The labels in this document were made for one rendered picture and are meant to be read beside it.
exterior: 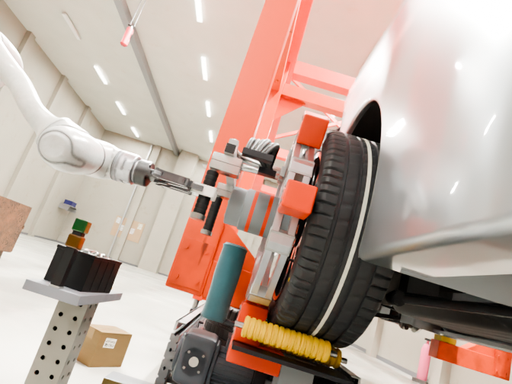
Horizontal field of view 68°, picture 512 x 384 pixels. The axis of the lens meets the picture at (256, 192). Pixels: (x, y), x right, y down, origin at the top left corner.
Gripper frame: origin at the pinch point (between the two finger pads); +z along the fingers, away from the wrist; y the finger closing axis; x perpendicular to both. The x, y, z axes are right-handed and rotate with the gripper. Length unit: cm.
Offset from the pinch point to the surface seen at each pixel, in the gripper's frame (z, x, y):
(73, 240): -33.9, -23.8, -10.0
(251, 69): -7, 78, -60
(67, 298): -29, -40, -10
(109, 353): -38, -76, -117
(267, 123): -1, 140, -253
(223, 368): 21, -51, -41
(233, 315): 19, -35, -77
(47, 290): -35, -39, -10
